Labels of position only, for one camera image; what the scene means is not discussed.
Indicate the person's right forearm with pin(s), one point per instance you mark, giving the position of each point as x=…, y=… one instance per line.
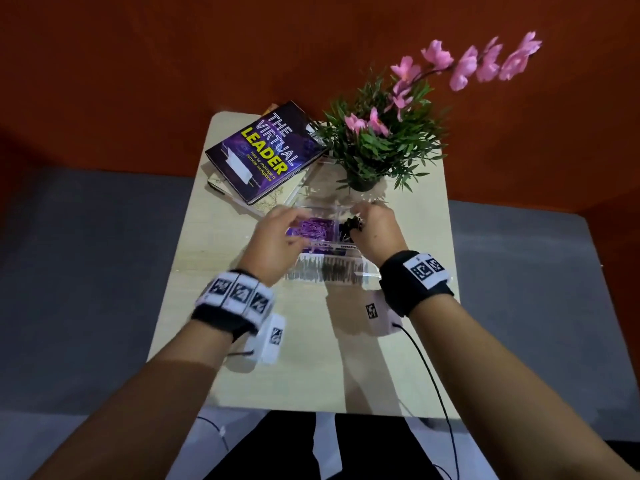
x=500, y=394

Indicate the person's left forearm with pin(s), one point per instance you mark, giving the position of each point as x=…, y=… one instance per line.
x=145, y=404

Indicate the purple cover book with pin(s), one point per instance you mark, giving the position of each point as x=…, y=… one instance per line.
x=267, y=152

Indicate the person's left hand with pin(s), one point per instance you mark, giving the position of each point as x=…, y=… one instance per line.
x=267, y=247

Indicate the green plant with pink flowers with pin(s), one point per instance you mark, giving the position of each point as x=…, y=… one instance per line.
x=395, y=124

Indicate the clear plastic clip tray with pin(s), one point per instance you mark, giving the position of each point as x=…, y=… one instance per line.
x=325, y=242

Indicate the person's right fingers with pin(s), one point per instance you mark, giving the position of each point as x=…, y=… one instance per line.
x=367, y=214

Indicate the person's left fingers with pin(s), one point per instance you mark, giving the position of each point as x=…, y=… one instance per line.
x=291, y=215

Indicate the person's black trousers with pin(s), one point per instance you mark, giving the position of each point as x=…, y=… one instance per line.
x=325, y=447

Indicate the pile of black binder clips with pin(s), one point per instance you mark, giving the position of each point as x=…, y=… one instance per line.
x=349, y=228

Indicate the black wristband with white markers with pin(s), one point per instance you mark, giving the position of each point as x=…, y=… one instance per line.
x=415, y=279
x=232, y=299

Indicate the pile of purple paper clips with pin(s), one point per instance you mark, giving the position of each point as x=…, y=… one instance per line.
x=315, y=227

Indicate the person's right hand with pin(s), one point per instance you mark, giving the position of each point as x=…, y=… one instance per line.
x=382, y=234

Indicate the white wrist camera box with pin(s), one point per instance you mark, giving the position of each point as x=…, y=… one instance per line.
x=375, y=312
x=272, y=339

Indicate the clear acrylic desk organizer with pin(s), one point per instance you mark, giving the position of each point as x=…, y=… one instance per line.
x=330, y=267

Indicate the dark plant pot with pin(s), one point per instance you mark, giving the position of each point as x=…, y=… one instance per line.
x=362, y=183

